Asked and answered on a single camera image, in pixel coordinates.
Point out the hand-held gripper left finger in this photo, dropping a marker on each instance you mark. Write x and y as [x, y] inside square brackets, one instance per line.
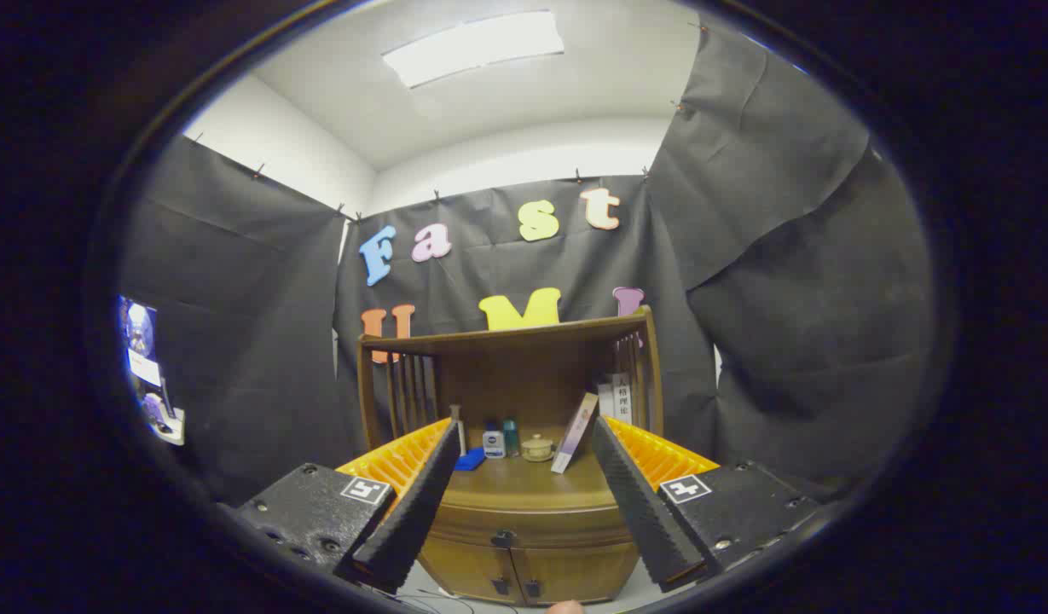
[421, 512]

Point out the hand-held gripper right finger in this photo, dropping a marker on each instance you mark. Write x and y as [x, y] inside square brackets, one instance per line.
[639, 512]

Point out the wooden cabinet door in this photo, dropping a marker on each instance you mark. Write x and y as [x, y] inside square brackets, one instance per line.
[575, 576]
[464, 571]

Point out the wooden countertop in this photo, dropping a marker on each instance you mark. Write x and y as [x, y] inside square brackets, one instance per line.
[524, 486]

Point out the wooden cabinet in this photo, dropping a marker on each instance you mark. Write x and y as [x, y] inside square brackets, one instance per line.
[532, 375]

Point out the blue folded cloth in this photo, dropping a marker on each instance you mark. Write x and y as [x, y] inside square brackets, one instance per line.
[471, 461]

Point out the white pump bottle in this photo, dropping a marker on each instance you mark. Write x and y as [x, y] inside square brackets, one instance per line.
[460, 435]

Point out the white lotion bottle blue cap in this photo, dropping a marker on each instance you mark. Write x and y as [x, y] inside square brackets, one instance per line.
[494, 443]

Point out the pink and white slim box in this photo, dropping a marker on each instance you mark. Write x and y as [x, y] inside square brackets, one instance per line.
[575, 433]

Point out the white book printed spine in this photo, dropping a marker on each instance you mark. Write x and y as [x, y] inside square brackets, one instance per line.
[622, 397]

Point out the white book plain spine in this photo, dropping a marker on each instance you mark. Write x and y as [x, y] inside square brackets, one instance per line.
[605, 401]

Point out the teal slim bottle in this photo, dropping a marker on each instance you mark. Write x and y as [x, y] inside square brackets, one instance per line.
[511, 437]

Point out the cream lidded ceramic pot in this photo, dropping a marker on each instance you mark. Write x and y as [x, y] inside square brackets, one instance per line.
[538, 448]

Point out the black backdrop cloth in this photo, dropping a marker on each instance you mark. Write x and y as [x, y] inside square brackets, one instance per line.
[788, 298]

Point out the rectangular ceiling light panel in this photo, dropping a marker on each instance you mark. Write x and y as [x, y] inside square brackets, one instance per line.
[472, 47]

